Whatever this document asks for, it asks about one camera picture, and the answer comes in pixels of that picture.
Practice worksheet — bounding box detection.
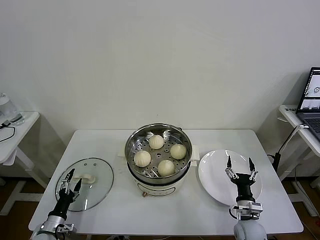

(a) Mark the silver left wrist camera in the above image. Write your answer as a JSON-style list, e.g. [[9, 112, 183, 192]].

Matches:
[[56, 223, 76, 234]]

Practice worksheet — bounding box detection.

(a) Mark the round white plate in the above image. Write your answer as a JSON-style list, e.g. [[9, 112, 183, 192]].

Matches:
[[197, 149, 263, 208]]

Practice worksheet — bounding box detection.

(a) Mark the small clear glass dish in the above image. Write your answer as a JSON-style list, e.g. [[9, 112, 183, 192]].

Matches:
[[9, 111, 25, 126]]

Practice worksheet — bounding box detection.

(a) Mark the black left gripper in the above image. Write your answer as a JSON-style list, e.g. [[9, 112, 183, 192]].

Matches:
[[48, 168, 83, 217]]

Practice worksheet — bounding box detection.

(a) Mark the white steamed baozi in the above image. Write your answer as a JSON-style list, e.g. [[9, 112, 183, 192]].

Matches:
[[133, 149, 152, 168], [149, 134, 165, 150], [157, 159, 176, 177], [169, 143, 187, 160]]

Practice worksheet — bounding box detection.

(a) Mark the white side table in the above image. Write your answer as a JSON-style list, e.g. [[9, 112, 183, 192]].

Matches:
[[278, 104, 320, 217], [0, 111, 48, 216]]

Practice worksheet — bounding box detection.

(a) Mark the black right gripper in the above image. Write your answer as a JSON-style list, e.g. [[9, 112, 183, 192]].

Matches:
[[224, 155, 259, 203]]

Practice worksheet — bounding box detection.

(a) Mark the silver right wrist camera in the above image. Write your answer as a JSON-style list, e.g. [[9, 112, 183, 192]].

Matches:
[[249, 201, 264, 214]]

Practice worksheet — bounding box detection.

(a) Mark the grey laptop cable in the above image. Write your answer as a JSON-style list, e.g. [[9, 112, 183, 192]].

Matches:
[[279, 123, 310, 154]]

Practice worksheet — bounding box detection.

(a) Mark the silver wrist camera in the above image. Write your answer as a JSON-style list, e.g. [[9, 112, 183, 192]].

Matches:
[[249, 201, 264, 214], [56, 223, 76, 234]]

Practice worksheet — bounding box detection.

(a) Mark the white printed box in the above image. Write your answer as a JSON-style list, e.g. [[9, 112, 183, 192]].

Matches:
[[283, 104, 299, 116]]

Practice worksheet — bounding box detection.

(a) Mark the clear water jug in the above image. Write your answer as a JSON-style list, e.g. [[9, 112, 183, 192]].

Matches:
[[0, 91, 18, 118]]

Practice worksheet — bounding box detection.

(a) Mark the thin black cable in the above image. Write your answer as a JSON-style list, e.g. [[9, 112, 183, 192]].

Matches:
[[0, 124, 16, 144]]

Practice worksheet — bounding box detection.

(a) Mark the stainless steel steamer basket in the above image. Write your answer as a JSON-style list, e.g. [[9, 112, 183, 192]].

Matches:
[[124, 123, 193, 179]]

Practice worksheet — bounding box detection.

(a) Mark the round glass pot lid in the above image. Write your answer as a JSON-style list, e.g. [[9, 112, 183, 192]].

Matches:
[[54, 156, 115, 213]]

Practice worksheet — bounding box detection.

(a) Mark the dark grey open laptop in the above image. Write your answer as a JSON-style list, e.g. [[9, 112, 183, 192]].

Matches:
[[296, 66, 320, 140]]

